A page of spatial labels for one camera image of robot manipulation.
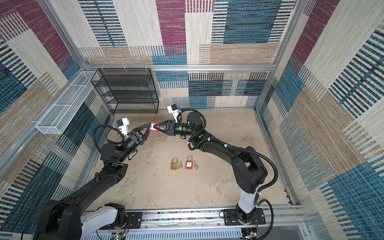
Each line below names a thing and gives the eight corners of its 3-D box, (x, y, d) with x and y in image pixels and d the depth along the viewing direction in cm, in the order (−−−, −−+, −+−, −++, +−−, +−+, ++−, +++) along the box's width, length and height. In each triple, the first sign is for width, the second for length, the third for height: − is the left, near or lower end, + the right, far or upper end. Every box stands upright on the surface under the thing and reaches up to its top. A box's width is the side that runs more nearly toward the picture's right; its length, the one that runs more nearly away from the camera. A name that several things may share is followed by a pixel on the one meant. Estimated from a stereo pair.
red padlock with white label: (185, 169, 92) (185, 167, 90) (186, 156, 97) (186, 155, 96) (193, 169, 92) (193, 167, 90) (193, 156, 97) (193, 155, 96)
